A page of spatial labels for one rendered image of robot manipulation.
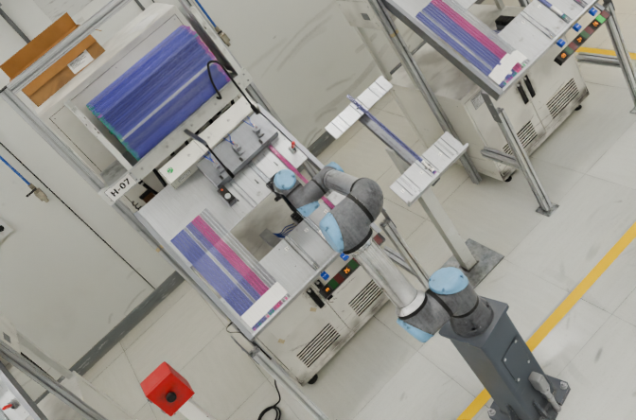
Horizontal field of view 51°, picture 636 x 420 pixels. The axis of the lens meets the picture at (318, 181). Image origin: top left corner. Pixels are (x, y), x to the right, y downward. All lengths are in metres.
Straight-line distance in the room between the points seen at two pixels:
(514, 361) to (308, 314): 1.04
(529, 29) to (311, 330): 1.68
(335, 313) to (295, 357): 0.27
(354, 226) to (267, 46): 2.61
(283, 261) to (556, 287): 1.19
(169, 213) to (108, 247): 1.68
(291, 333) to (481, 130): 1.34
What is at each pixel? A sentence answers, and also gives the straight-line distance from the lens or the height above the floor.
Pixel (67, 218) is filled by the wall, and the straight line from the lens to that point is 4.32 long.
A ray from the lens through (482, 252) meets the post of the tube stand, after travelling 3.33.
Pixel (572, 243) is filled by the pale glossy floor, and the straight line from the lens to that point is 3.19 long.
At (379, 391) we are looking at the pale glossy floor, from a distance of 3.11.
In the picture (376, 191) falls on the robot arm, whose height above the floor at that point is 1.14.
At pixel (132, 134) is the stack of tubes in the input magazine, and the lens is 2.67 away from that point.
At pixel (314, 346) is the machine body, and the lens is 3.19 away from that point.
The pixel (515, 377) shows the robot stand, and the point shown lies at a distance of 2.50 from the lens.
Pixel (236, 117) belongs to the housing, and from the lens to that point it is 2.78.
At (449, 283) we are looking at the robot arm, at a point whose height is 0.78.
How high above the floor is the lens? 2.29
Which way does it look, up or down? 31 degrees down
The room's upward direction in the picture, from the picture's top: 37 degrees counter-clockwise
